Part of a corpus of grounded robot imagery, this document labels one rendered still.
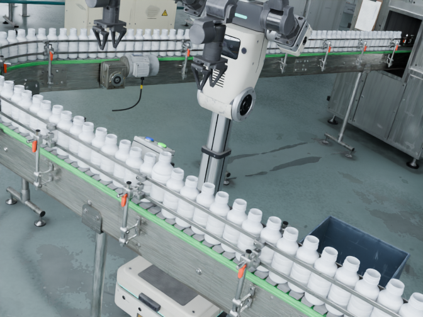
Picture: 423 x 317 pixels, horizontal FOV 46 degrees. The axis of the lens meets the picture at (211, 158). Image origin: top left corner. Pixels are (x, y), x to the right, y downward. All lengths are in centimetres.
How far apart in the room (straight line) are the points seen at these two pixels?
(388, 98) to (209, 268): 388
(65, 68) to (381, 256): 198
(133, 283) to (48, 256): 70
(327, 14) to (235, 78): 640
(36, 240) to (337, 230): 186
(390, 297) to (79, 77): 224
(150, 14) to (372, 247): 438
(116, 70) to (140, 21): 281
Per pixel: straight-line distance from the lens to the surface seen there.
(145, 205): 168
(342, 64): 450
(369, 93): 533
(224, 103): 210
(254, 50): 204
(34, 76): 297
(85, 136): 181
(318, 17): 828
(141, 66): 303
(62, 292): 283
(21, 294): 283
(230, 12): 152
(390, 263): 195
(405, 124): 512
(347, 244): 198
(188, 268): 162
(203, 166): 230
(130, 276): 254
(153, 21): 588
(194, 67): 156
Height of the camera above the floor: 191
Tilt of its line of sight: 26 degrees down
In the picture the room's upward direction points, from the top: 10 degrees clockwise
